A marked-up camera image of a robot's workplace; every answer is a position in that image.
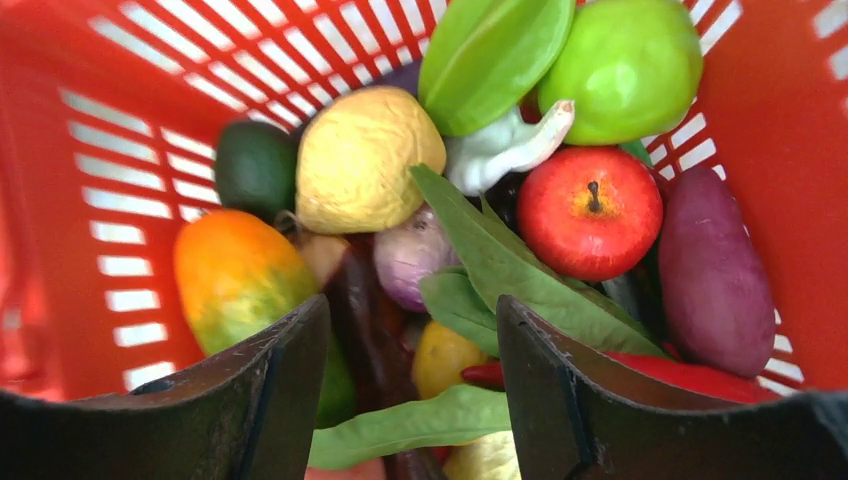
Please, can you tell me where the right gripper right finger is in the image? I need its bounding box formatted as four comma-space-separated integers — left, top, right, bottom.
497, 295, 847, 479

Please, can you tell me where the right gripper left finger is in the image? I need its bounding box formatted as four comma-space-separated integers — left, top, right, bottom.
1, 295, 330, 479

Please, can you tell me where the yellow lemon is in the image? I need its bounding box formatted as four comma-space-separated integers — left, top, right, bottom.
296, 86, 446, 234

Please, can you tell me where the red plastic basket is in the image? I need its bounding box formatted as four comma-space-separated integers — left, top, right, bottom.
1, 1, 847, 400

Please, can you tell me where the green starfruit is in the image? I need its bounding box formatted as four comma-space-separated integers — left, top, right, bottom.
418, 0, 576, 137

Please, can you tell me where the yellow corn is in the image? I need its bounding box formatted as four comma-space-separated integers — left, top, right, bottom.
443, 430, 521, 480

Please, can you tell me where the red chili pepper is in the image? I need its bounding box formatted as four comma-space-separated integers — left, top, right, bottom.
461, 352, 779, 404

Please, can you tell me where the dark purple eggplant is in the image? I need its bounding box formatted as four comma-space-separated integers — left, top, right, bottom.
324, 235, 452, 480

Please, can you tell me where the green leaf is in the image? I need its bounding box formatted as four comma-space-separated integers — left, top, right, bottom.
409, 164, 666, 357

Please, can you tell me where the purple sweet potato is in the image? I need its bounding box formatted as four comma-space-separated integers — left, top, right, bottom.
658, 166, 777, 379

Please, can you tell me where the red apple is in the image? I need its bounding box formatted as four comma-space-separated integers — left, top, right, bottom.
516, 146, 664, 282

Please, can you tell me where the purple onion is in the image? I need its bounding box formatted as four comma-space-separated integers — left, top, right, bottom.
373, 203, 461, 313

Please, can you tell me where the dark green avocado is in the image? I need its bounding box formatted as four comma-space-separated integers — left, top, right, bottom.
214, 120, 298, 223

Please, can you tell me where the white garlic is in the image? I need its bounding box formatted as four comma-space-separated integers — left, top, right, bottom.
444, 100, 575, 196

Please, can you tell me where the green apple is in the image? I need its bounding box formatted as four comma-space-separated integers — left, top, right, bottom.
536, 0, 704, 145

